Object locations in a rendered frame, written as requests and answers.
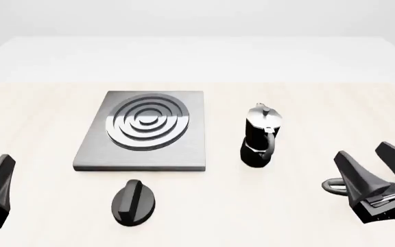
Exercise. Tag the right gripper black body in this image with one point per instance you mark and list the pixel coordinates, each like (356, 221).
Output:
(379, 211)

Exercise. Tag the flat black stove plate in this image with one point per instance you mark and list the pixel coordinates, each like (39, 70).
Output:
(94, 154)

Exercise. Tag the black and silver moka pot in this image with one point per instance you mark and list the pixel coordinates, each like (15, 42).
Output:
(257, 136)

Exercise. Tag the round black stove knob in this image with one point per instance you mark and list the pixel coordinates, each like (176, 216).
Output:
(132, 205)

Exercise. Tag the small grey rounded plate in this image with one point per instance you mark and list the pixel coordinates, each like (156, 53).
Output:
(328, 189)

